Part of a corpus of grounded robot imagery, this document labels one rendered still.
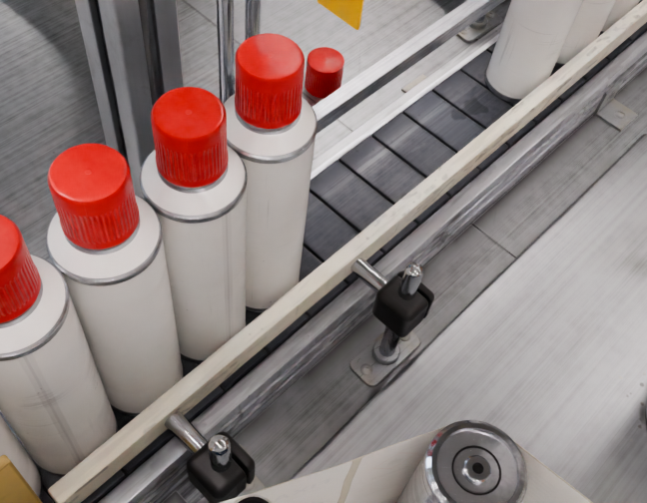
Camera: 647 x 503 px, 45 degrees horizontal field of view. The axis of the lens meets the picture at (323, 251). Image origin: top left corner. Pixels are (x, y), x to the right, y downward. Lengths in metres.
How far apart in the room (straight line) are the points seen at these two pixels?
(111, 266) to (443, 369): 0.25
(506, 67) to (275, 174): 0.31
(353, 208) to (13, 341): 0.31
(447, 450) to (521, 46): 0.41
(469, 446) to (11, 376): 0.20
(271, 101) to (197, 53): 0.39
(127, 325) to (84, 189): 0.09
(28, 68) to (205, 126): 0.43
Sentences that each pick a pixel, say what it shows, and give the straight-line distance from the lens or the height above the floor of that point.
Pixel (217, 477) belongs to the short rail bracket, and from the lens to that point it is 0.44.
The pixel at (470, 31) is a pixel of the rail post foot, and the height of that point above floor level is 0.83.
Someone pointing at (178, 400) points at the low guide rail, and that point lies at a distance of 0.46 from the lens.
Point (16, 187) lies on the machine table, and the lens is 0.67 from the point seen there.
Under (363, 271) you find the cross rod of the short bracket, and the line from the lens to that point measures 0.51.
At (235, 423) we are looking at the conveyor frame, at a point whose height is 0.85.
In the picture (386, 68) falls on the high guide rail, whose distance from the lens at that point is 0.56.
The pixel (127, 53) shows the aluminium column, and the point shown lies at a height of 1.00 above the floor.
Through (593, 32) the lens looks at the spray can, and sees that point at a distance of 0.71.
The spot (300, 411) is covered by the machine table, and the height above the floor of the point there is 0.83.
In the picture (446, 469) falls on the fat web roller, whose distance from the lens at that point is 0.29.
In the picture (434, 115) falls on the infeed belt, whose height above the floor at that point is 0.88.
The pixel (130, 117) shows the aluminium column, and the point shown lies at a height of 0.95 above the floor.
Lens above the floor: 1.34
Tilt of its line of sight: 56 degrees down
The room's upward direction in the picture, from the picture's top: 9 degrees clockwise
